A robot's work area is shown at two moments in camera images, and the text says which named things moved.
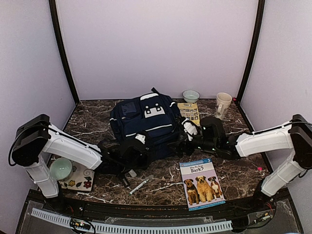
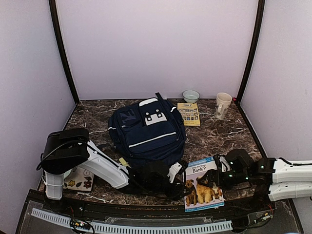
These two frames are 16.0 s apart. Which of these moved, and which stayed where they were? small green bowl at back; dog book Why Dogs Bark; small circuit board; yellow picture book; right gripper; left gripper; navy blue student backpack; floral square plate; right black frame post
Moved: right gripper; navy blue student backpack; left gripper
Stayed: small circuit board; dog book Why Dogs Bark; floral square plate; right black frame post; small green bowl at back; yellow picture book
